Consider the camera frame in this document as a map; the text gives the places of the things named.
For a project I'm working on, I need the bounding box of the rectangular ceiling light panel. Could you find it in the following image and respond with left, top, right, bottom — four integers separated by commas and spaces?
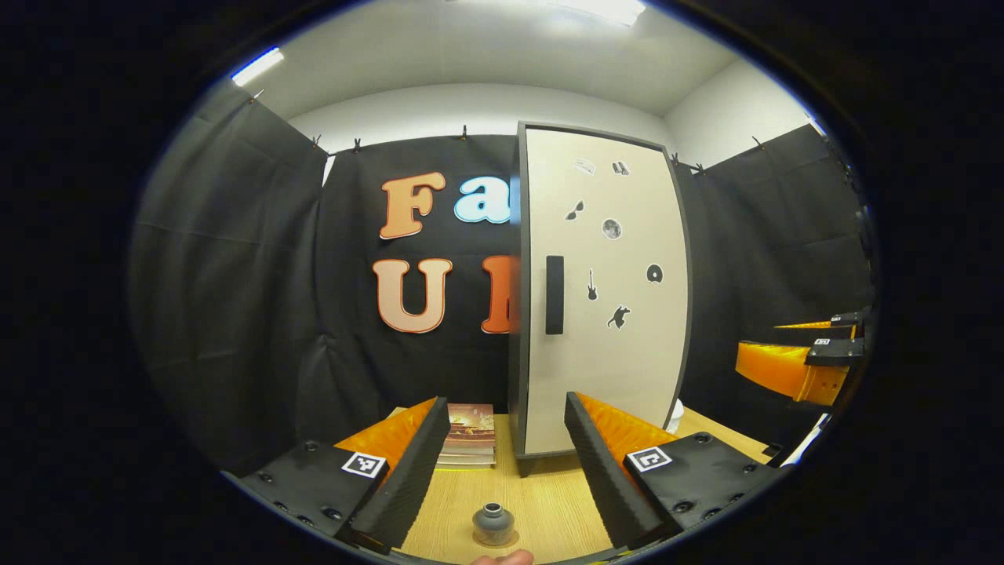
549, 0, 648, 27

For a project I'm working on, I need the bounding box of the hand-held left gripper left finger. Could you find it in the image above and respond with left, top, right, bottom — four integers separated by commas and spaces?
222, 396, 452, 552

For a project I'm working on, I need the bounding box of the grey cabinet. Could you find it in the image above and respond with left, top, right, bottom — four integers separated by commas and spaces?
508, 120, 695, 478

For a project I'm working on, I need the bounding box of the stack of books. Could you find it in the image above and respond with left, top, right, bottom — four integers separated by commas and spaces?
435, 403, 497, 469

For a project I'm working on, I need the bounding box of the pink label bottle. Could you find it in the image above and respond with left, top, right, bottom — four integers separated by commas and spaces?
471, 502, 517, 548

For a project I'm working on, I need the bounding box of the ceiling light strip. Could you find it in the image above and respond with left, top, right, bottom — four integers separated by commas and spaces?
231, 47, 285, 87

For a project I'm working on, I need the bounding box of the black backdrop cloth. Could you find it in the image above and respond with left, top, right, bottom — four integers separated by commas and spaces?
129, 78, 875, 472

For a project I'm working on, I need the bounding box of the black door handle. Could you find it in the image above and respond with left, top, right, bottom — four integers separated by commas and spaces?
545, 255, 566, 336

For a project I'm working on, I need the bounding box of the white side table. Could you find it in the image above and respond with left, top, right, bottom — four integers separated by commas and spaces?
784, 412, 832, 468

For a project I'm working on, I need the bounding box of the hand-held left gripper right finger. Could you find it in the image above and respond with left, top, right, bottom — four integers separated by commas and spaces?
565, 391, 789, 550

